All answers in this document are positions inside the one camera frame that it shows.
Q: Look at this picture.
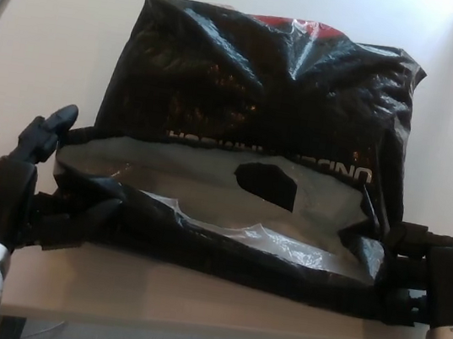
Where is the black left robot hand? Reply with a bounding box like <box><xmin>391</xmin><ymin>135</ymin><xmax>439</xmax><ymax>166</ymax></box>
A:
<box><xmin>0</xmin><ymin>92</ymin><xmax>138</xmax><ymax>270</ymax></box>

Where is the black Under Armour plastic bag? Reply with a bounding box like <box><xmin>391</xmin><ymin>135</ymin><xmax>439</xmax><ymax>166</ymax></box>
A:
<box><xmin>36</xmin><ymin>0</ymin><xmax>434</xmax><ymax>323</ymax></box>

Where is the dark table leg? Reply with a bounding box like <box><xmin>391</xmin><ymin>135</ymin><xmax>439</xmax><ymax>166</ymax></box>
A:
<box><xmin>0</xmin><ymin>312</ymin><xmax>29</xmax><ymax>339</ymax></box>

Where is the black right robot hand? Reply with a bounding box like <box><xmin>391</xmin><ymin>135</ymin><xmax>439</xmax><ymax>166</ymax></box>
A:
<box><xmin>369</xmin><ymin>218</ymin><xmax>453</xmax><ymax>337</ymax></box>

